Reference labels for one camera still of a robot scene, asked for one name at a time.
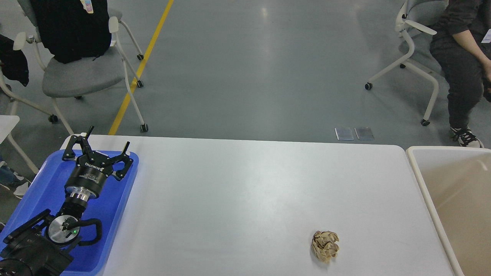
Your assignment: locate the black jacket on chair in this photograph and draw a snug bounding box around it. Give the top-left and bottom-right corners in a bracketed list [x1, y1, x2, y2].
[30, 0, 112, 64]

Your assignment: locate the far right chair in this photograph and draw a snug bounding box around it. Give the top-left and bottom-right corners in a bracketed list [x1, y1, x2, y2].
[364, 0, 448, 126]

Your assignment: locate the black garment at left edge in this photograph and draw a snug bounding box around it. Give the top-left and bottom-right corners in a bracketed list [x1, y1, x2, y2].
[0, 35, 29, 86]

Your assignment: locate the right metal floor plate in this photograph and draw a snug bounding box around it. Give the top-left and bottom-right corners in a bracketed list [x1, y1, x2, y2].
[354, 127, 375, 140]

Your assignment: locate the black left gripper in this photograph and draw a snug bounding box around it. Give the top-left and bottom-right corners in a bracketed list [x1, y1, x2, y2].
[62, 126, 133, 200]

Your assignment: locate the blue plastic tray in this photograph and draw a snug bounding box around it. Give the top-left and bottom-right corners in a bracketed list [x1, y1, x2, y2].
[0, 149, 139, 274]

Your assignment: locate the left metal floor plate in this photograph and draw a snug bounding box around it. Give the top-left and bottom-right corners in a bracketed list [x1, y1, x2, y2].
[335, 127, 354, 140]

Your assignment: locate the crumpled brown paper ball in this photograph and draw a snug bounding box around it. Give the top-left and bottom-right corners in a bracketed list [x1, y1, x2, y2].
[311, 231, 339, 264]

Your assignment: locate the metal floor plate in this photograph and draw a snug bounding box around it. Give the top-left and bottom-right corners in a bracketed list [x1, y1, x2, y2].
[335, 127, 354, 140]
[354, 127, 375, 140]

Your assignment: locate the beige plastic bin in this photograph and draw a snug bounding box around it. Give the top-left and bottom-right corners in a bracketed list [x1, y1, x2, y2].
[406, 146, 491, 276]

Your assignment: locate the seated person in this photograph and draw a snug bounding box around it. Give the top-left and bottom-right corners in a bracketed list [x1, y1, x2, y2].
[430, 0, 490, 148]

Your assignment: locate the grey chair with white frame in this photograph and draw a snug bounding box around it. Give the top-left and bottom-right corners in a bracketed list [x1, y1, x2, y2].
[14, 0, 148, 134]

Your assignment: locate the white sneaker at left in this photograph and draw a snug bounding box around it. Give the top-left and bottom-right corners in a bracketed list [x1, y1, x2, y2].
[13, 182, 31, 199]

